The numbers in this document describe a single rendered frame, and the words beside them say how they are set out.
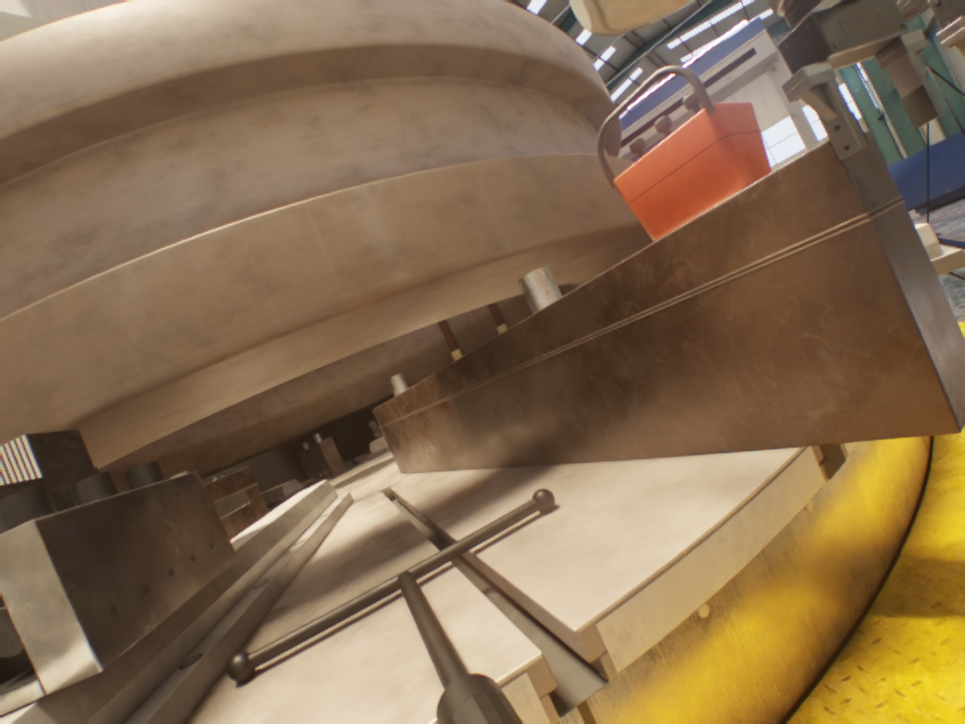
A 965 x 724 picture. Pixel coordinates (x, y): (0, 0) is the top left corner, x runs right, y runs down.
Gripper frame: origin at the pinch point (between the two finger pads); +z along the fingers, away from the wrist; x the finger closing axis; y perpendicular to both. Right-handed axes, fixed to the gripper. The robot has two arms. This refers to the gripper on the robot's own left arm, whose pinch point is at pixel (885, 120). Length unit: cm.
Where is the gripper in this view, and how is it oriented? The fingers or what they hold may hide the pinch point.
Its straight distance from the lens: 73.4
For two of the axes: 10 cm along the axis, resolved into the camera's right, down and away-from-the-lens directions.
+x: -9.0, 4.1, -1.6
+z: 4.2, 9.1, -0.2
